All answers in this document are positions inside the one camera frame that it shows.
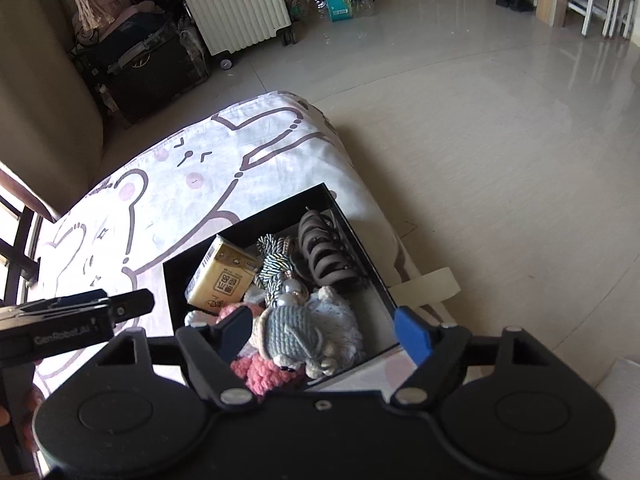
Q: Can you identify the white crochet lace piece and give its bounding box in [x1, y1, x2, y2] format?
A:
[305, 292, 365, 364]

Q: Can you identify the pink bag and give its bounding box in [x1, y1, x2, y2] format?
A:
[75, 0, 157, 42]

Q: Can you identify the pack of plastic bottles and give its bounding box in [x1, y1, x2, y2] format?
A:
[295, 0, 376, 24]

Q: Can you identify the white stool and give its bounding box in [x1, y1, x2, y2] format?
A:
[566, 0, 637, 41]

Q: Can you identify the black white twisted rope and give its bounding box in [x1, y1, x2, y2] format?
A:
[252, 234, 308, 311]

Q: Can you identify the pink crochet bunny doll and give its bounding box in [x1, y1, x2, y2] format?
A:
[184, 302, 307, 399]

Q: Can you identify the dark brown band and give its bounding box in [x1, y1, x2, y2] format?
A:
[298, 210, 361, 294]

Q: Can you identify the beige tissue pack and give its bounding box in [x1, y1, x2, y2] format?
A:
[185, 235, 261, 311]

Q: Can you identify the window curtain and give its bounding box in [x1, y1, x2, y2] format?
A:
[0, 0, 107, 222]

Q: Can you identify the beige fabric strap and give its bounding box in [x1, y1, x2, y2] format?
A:
[392, 267, 461, 322]

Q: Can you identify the black cardboard box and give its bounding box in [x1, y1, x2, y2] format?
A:
[162, 183, 401, 392]

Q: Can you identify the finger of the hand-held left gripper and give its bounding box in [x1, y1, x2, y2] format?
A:
[107, 288, 155, 323]

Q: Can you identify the white oil radiator heater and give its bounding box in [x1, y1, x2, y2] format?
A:
[170, 0, 297, 71]

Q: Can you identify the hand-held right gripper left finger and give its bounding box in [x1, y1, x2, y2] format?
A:
[94, 305, 254, 407]

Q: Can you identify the black luggage bag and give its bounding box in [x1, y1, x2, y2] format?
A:
[72, 10, 212, 127]

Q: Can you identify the black window railing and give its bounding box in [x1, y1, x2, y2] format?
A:
[0, 170, 42, 307]

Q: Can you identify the grey crochet toy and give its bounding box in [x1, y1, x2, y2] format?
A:
[252, 285, 341, 379]

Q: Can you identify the person's left hand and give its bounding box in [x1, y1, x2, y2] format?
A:
[0, 384, 47, 455]

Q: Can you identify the printed cartoon bear blanket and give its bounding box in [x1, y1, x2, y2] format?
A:
[32, 91, 453, 401]

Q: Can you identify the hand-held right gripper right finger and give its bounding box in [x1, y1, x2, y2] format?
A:
[389, 306, 552, 407]

